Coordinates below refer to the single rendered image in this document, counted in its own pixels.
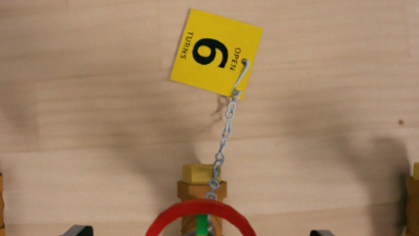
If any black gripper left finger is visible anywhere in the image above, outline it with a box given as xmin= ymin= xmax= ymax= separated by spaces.
xmin=59 ymin=224 xmax=93 ymax=236

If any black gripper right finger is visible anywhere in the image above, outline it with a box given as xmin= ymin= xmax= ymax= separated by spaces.
xmin=310 ymin=230 xmax=335 ymax=236

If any yellow tag with silver chain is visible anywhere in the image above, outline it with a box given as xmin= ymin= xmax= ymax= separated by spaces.
xmin=170 ymin=8 xmax=264 ymax=201

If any black pipe manifold with grey fittings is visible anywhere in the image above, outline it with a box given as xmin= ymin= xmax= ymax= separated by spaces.
xmin=0 ymin=162 xmax=419 ymax=236

